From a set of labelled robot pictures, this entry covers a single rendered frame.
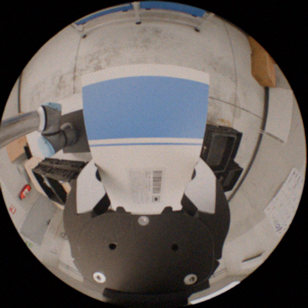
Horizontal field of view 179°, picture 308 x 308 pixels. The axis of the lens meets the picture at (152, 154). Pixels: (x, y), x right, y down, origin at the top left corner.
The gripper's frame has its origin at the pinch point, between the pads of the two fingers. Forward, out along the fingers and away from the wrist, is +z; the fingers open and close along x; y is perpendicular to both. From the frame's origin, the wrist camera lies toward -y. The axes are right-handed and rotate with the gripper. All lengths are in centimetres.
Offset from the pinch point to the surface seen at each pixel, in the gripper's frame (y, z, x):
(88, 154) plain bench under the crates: 23, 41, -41
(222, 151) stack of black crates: 32, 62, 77
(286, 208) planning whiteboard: 92, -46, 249
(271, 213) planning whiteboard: 128, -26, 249
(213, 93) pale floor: -31, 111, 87
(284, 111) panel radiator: -56, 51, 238
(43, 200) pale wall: 197, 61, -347
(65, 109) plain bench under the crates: -11, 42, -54
